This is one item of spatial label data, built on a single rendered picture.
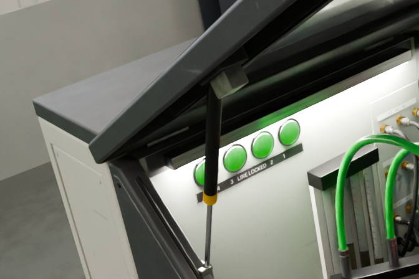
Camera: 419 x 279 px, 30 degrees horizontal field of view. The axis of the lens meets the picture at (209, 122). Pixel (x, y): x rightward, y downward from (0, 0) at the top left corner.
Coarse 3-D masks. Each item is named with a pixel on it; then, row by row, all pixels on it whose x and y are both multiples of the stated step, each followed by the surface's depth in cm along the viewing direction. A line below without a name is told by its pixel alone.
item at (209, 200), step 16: (208, 96) 90; (208, 112) 92; (208, 128) 94; (208, 144) 96; (208, 160) 98; (208, 176) 100; (208, 192) 102; (208, 208) 105; (208, 224) 107; (208, 240) 110; (208, 256) 113; (208, 272) 114
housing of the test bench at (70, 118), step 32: (128, 64) 152; (160, 64) 148; (64, 96) 142; (96, 96) 138; (128, 96) 135; (256, 96) 137; (64, 128) 134; (96, 128) 124; (64, 160) 141; (64, 192) 148; (96, 192) 133; (96, 224) 139; (96, 256) 146; (128, 256) 131
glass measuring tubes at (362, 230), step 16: (368, 144) 147; (336, 160) 144; (352, 160) 143; (368, 160) 145; (320, 176) 139; (336, 176) 141; (352, 176) 145; (368, 176) 147; (320, 192) 144; (352, 192) 147; (368, 192) 149; (320, 208) 145; (352, 208) 150; (368, 208) 150; (320, 224) 146; (336, 224) 148; (352, 224) 151; (368, 224) 153; (320, 240) 147; (336, 240) 146; (352, 240) 149; (368, 240) 154; (320, 256) 149; (336, 256) 147; (352, 256) 150; (368, 256) 152; (336, 272) 149
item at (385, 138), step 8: (368, 136) 122; (376, 136) 120; (384, 136) 119; (392, 136) 118; (352, 144) 126; (360, 144) 124; (400, 144) 116; (408, 144) 115; (416, 144) 115; (352, 152) 127; (416, 152) 114; (344, 160) 129; (344, 168) 130; (344, 176) 132; (344, 184) 133; (336, 192) 135; (336, 200) 136; (336, 208) 136; (336, 216) 137; (344, 224) 138; (344, 232) 139; (344, 240) 139; (344, 248) 140
